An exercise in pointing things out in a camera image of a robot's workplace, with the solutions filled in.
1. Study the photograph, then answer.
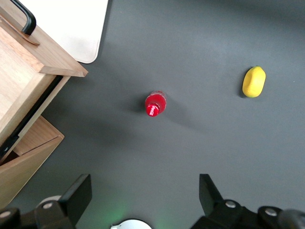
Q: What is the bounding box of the yellow lemon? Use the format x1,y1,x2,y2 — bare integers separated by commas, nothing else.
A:
242,66,266,98

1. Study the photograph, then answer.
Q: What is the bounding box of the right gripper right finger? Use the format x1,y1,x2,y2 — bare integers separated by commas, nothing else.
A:
190,174,286,229

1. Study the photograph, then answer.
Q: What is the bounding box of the wooden drawer cabinet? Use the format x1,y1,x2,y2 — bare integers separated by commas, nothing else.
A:
0,136,65,208

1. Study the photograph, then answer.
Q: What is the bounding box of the wooden drawer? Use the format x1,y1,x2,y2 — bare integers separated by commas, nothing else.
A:
13,115,65,156
0,0,89,165

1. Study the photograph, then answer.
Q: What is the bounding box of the red cola bottle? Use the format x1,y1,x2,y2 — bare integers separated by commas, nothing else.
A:
144,90,167,118

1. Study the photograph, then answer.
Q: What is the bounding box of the beige plastic tray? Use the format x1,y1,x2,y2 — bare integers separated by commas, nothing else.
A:
18,0,109,64

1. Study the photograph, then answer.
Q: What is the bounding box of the black metal drawer handle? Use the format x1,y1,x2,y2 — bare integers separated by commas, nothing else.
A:
10,0,37,36

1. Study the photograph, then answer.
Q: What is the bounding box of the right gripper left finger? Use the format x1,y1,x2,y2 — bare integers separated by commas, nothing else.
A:
0,174,92,229

